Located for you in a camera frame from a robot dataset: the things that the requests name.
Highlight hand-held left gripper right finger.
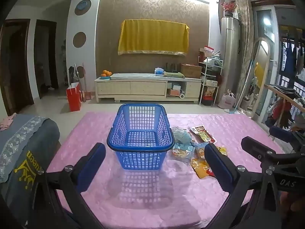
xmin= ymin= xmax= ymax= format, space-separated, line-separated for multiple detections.
xmin=202 ymin=144 xmax=282 ymax=229

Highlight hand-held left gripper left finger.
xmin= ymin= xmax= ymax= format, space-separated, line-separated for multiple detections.
xmin=24 ymin=143 xmax=106 ymax=229

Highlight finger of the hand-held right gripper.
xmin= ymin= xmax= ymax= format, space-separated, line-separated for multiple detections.
xmin=270 ymin=126 xmax=305 ymax=152
xmin=241 ymin=137 xmax=303 ymax=166

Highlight bun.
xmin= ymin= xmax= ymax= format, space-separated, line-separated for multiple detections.
xmin=194 ymin=142 xmax=210 ymax=160

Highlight red yellow long snack packet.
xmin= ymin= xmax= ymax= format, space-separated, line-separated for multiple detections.
xmin=189 ymin=125 xmax=217 ymax=145

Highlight orange cartoon snack packet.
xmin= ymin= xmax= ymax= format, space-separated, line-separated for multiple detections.
xmin=172 ymin=144 xmax=195 ymax=161

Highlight clear light blue snack packet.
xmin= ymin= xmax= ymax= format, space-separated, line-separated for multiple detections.
xmin=172 ymin=126 xmax=194 ymax=146

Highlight blue plastic basket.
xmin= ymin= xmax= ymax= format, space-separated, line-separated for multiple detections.
xmin=107 ymin=103 xmax=174 ymax=170

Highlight person's right hand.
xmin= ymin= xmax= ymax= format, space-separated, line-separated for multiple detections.
xmin=280 ymin=193 xmax=305 ymax=222

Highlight red garment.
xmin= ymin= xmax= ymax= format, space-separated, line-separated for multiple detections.
xmin=272 ymin=99 xmax=294 ymax=128

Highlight wooden clothes rack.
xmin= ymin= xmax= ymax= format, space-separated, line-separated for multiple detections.
xmin=263 ymin=84 xmax=305 ymax=153

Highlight pink bag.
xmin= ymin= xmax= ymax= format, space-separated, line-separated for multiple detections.
xmin=218 ymin=92 xmax=237 ymax=110

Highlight mop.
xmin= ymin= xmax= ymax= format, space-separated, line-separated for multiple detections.
xmin=230 ymin=60 xmax=253 ymax=114

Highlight arched standing mirror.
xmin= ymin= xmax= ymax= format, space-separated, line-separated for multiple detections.
xmin=252 ymin=38 xmax=276 ymax=120

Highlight pink quilted mattress cover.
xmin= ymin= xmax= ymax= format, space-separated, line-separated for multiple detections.
xmin=46 ymin=112 xmax=285 ymax=229

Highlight red paper bag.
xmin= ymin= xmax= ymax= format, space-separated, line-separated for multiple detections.
xmin=66 ymin=82 xmax=83 ymax=112

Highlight red dustpan with broom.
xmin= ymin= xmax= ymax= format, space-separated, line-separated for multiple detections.
xmin=82 ymin=63 xmax=92 ymax=101

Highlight white metal shelf rack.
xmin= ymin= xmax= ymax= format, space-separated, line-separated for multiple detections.
xmin=200 ymin=57 xmax=224 ymax=106

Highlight hanging dark clothes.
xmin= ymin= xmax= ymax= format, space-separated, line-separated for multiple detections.
xmin=280 ymin=26 xmax=305 ymax=77

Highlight grey patterned cushion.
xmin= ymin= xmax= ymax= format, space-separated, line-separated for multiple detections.
xmin=0 ymin=114 xmax=60 ymax=229

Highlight cream TV cabinet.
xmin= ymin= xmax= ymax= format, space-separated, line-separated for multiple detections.
xmin=95 ymin=73 xmax=202 ymax=104

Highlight tall silver air conditioner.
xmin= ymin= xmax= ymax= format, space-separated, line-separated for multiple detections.
xmin=220 ymin=17 xmax=241 ymax=103

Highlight black white folded stand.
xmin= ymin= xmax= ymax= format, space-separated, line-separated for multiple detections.
xmin=69 ymin=62 xmax=80 ymax=85

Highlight pink cloth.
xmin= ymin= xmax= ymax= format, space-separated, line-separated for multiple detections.
xmin=0 ymin=113 xmax=17 ymax=131

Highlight cardboard box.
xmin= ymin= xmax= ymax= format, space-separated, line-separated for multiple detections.
xmin=180 ymin=64 xmax=202 ymax=79

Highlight patterned curtain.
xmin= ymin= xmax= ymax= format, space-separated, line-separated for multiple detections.
xmin=235 ymin=0 xmax=253 ymax=101

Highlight dark wooden door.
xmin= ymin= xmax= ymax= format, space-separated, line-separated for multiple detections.
xmin=0 ymin=19 xmax=34 ymax=116
xmin=35 ymin=19 xmax=59 ymax=99

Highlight vase of red flowers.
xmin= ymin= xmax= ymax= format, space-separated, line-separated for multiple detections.
xmin=221 ymin=1 xmax=237 ymax=18

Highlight yellow cloth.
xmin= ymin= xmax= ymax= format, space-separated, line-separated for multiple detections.
xmin=118 ymin=19 xmax=190 ymax=58

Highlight round brown wall disc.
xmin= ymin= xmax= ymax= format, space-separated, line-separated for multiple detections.
xmin=73 ymin=32 xmax=87 ymax=48

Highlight round blue wall plate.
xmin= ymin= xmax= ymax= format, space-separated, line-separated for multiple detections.
xmin=75 ymin=0 xmax=92 ymax=16

